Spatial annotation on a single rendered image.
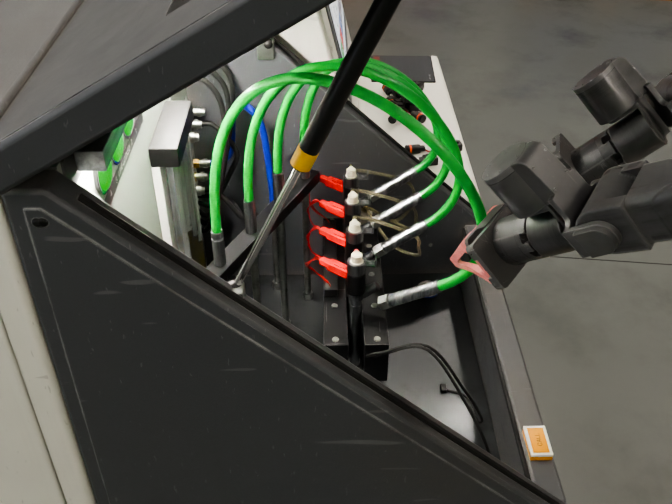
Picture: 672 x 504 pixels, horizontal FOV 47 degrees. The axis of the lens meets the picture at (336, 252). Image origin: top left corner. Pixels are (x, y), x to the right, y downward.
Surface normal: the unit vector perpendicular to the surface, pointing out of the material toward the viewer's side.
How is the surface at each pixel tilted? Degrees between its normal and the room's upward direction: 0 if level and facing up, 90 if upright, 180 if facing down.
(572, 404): 0
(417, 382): 0
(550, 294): 0
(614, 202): 41
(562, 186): 48
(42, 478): 90
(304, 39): 90
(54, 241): 90
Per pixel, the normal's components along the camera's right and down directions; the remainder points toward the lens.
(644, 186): -0.63, -0.70
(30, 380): 0.02, 0.60
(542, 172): 0.42, -0.25
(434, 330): 0.00, -0.80
